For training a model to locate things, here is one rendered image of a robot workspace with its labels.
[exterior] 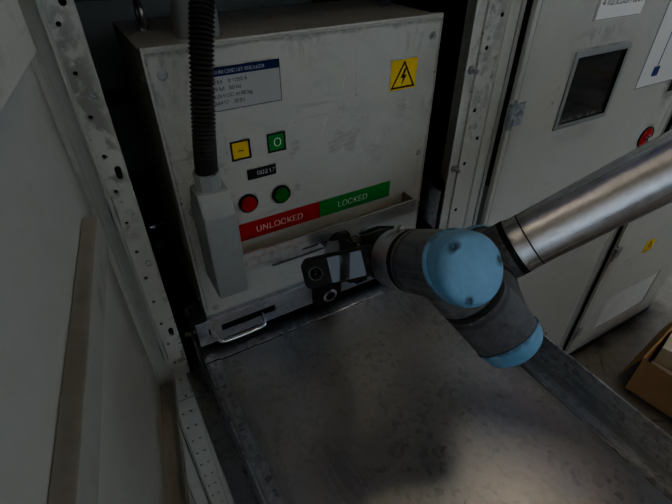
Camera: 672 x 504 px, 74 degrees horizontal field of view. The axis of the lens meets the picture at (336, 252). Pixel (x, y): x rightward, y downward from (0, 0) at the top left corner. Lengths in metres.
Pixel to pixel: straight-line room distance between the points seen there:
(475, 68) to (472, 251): 0.43
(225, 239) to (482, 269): 0.35
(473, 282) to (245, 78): 0.42
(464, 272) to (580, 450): 0.43
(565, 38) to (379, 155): 0.41
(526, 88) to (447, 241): 0.51
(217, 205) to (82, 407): 0.33
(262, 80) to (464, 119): 0.40
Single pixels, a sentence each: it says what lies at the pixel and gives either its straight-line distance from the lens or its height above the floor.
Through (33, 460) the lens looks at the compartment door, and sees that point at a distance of 0.35.
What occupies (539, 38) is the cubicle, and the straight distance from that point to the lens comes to 0.96.
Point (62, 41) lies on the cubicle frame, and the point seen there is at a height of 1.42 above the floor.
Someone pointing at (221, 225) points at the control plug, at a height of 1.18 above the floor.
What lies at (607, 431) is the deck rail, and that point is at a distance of 0.91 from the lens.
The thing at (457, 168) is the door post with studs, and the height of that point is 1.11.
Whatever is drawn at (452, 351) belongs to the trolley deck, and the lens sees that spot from 0.92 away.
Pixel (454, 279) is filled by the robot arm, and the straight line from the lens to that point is 0.52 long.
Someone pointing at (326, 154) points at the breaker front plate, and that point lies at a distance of 0.79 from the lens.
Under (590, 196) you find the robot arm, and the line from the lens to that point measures 0.70.
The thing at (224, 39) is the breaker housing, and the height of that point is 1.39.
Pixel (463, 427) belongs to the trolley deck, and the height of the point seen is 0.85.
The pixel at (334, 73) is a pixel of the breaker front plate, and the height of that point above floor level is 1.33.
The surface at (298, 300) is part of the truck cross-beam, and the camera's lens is 0.93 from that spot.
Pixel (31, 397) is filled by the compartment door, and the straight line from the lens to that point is 0.36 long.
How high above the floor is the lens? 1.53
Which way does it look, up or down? 37 degrees down
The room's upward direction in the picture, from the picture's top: straight up
